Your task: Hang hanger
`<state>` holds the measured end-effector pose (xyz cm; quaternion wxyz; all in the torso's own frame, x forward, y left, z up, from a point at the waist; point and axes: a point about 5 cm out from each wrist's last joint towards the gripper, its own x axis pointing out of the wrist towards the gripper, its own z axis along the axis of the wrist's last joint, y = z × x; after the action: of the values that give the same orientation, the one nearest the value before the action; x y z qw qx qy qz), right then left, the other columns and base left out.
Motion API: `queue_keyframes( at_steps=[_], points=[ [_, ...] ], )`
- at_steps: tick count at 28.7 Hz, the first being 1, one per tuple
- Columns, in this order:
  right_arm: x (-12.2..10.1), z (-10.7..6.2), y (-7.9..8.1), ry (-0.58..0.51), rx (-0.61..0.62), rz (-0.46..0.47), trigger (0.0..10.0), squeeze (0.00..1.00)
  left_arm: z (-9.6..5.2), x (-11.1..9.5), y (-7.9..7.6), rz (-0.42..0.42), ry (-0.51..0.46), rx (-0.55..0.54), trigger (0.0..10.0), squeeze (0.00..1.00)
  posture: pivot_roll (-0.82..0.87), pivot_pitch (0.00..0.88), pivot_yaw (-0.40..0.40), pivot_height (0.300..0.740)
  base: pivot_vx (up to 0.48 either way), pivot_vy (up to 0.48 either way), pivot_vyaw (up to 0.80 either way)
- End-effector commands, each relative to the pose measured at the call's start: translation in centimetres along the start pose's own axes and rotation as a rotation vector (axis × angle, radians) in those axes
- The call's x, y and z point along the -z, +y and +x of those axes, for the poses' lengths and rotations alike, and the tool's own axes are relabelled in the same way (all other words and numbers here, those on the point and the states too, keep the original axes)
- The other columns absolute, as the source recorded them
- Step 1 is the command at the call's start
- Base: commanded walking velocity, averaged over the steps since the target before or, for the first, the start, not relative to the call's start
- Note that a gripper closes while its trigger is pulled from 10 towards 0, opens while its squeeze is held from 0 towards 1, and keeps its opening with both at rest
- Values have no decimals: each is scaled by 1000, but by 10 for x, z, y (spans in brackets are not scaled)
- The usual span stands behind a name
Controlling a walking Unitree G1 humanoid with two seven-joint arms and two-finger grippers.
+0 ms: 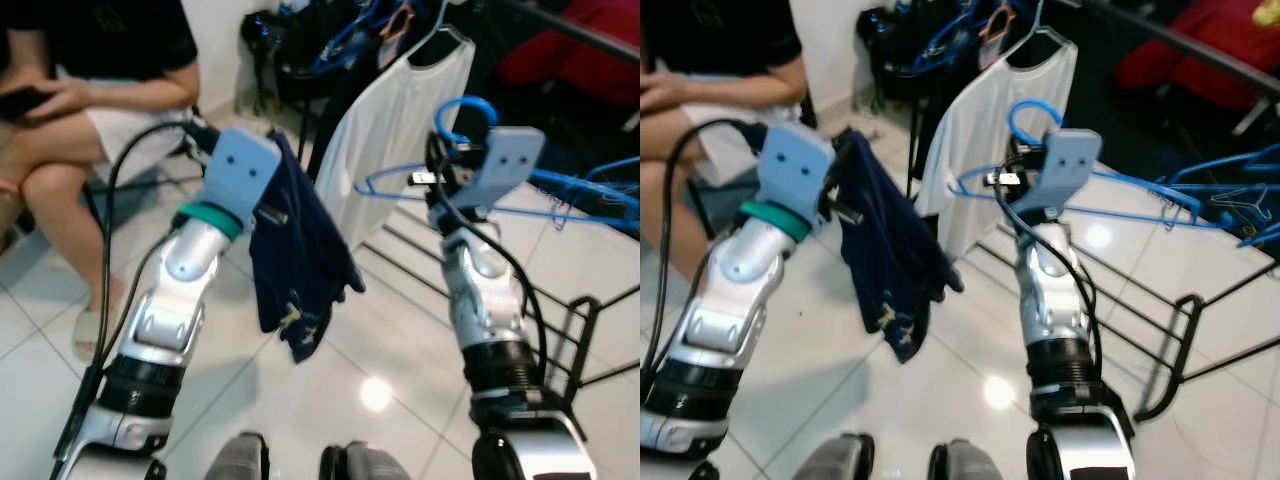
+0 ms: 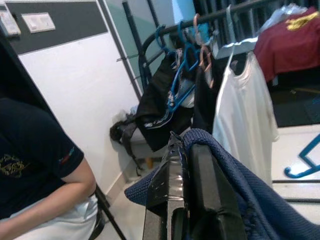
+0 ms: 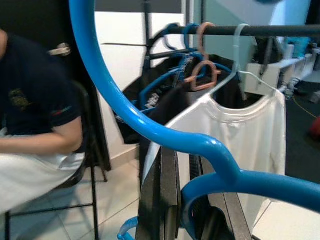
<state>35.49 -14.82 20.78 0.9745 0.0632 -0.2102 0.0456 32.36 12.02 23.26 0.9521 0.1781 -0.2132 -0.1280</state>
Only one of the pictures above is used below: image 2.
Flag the plaid checked garment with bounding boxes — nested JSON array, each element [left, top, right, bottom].
[[167, 48, 198, 108]]

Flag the person black shirt white shorts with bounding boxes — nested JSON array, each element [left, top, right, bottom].
[[0, 97, 100, 240]]

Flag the blue plastic hanger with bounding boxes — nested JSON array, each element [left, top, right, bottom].
[[283, 133, 320, 180], [166, 21, 201, 112], [154, 23, 177, 60]]

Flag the pink plastic hanger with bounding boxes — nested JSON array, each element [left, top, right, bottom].
[[192, 13, 216, 90]]

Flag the white tank top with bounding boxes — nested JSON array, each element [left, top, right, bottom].
[[212, 51, 280, 188]]

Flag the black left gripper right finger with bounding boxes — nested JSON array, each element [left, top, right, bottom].
[[183, 143, 248, 240]]

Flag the black metal clothes rack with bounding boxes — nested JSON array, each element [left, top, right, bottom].
[[116, 0, 320, 203]]

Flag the red shirt yellow print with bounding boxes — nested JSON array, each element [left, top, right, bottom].
[[253, 6, 320, 83]]

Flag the white wall switch plate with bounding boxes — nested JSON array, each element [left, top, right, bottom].
[[21, 12, 56, 34], [0, 11, 21, 38]]

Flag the white plastic hanger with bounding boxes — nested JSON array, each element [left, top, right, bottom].
[[223, 4, 253, 68]]

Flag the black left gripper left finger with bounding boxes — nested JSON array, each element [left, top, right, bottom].
[[142, 131, 190, 240]]

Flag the black bag with straps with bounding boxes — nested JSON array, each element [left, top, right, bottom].
[[109, 109, 146, 176]]

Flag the black garment white lettering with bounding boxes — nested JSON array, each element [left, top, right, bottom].
[[134, 49, 198, 152]]

